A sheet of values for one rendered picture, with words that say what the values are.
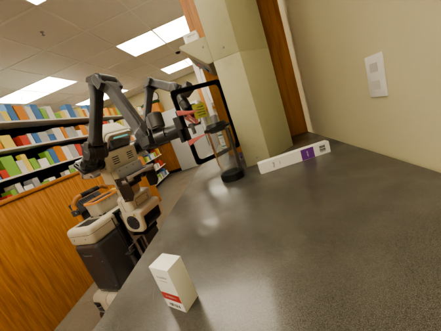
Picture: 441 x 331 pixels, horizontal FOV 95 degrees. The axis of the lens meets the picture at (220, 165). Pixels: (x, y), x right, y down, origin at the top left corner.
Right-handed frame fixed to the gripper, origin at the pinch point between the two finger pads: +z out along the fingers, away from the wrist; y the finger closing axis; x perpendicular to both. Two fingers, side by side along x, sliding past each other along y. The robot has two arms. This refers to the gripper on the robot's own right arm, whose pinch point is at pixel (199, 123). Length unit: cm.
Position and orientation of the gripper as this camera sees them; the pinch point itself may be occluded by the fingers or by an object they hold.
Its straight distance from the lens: 82.7
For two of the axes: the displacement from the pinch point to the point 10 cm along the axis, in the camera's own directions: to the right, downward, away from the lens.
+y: -3.2, -9.2, -2.2
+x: 0.8, -2.6, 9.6
